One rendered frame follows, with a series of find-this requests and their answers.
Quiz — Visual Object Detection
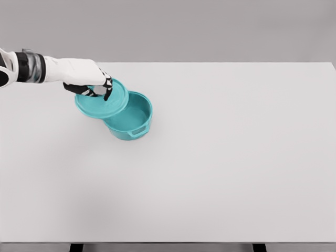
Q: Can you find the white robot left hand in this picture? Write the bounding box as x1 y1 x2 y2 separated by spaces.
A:
59 58 113 102

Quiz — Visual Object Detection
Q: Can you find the teal pot lid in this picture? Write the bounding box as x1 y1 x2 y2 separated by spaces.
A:
74 78 129 118

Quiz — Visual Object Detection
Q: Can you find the teal pot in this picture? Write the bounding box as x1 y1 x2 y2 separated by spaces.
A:
104 90 153 141

